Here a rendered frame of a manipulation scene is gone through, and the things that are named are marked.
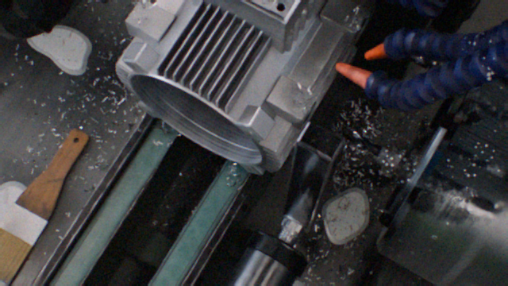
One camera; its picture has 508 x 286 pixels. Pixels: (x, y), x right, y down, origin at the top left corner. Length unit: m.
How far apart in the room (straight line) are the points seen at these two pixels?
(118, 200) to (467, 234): 0.38
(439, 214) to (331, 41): 0.21
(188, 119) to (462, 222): 0.34
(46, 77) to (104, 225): 0.27
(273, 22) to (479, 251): 0.26
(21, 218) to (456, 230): 0.55
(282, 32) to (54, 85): 0.43
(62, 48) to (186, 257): 0.36
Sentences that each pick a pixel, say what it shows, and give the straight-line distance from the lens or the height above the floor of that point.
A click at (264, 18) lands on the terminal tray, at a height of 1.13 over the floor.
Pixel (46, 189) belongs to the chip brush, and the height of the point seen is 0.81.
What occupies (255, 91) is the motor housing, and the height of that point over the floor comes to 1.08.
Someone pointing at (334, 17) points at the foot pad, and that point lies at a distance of 0.81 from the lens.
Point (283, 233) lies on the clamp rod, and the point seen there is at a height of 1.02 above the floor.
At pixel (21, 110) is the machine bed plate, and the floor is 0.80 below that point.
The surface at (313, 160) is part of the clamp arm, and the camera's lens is 0.59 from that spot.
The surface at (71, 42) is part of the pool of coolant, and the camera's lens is 1.12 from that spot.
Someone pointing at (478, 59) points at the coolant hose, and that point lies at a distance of 0.53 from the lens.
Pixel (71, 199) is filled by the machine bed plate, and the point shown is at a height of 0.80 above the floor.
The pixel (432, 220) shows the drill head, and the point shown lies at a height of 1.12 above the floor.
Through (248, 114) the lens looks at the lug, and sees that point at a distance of 0.76.
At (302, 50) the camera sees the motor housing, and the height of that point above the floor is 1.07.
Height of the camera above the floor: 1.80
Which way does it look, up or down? 73 degrees down
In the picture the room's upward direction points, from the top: 2 degrees clockwise
